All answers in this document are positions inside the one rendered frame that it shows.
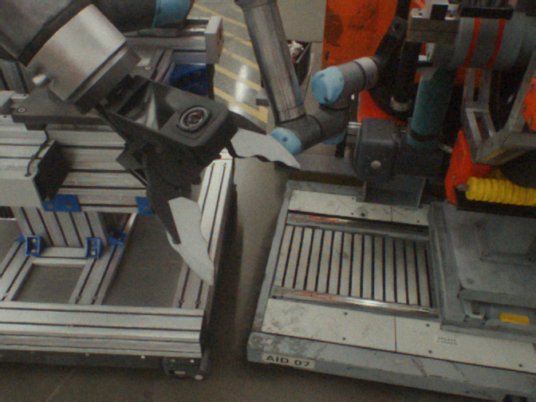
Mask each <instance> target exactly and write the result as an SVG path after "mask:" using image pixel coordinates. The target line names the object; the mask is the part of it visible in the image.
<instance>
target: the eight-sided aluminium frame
mask: <svg viewBox="0 0 536 402"><path fill-rule="evenodd" d="M475 70H476V69H470V68H465V78H464V86H463V103H462V106H461V108H460V115H461V124H462V123H463V129H464V132H465V136H466V138H467V144H468V147H469V151H470V158H471V159H472V163H473V164H486V165H494V166H499V165H504V163H505V162H507V161H509V160H512V159H513V158H516V157H518V156H520V155H522V154H524V153H526V152H528V151H533V150H534V149H535V148H536V134H532V133H531V131H530V129H529V127H528V124H527V122H526V120H525V118H524V116H523V114H522V111H521V107H522V103H523V101H524V99H525V96H526V93H527V90H528V88H529V86H530V83H531V80H532V78H533V77H535V76H536V45H535V47H534V51H533V53H532V56H531V58H530V62H529V65H528V66H527V69H526V72H525V75H524V78H523V79H522V83H521V86H520V88H519V91H518V94H517V96H516V99H515V101H514V105H513V108H512V109H511V112H510V115H509V118H508V121H507V123H506V124H505V126H504V127H503V129H501V130H500V131H498V132H496V131H495V127H494V125H493V123H492V120H491V116H490V113H489V96H490V87H491V70H492V69H481V73H480V82H479V98H478V101H473V95H474V87H475ZM476 122H478V123H479V126H480V131H481V136H482V138H483V141H482V139H481V136H480V133H479V129H478V126H477V123H476Z"/></svg>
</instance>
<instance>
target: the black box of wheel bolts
mask: <svg viewBox="0 0 536 402"><path fill-rule="evenodd" d="M287 42H288V46H289V49H290V55H291V57H292V61H293V64H294V70H295V73H296V76H297V79H298V85H299V88H300V86H301V85H302V82H303V81H304V80H305V78H306V76H307V74H308V73H309V67H310V54H311V45H312V42H309V41H297V40H290V39H287Z"/></svg>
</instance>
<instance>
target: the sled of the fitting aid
mask: <svg viewBox="0 0 536 402"><path fill-rule="evenodd" d="M443 204H444V202H442V201H435V200H432V201H431V204H430V207H429V210H428V215H427V217H428V231H429V238H430V245H431V252H432V265H433V272H434V279H435V292H436V299H437V306H438V313H439V327H440V329H442V330H448V331H454V332H460V333H470V334H476V335H482V336H488V337H497V338H503V339H509V340H515V341H525V342H531V343H536V309H535V308H529V307H523V306H516V305H505V304H499V303H494V302H487V301H476V300H470V299H464V298H457V296H456V291H455V281H454V276H453V270H452V265H451V256H450V251H449V245H448V240H447V231H446V225H445V220H444V215H443Z"/></svg>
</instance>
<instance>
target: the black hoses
mask: <svg viewBox="0 0 536 402"><path fill-rule="evenodd" d="M505 1H506V0H463V1H462V2H460V3H459V7H458V10H457V13H458V15H459V17H460V18H484V19H498V20H511V18H512V15H513V13H514V8H513V6H512V5H511V4H504V3H505Z"/></svg>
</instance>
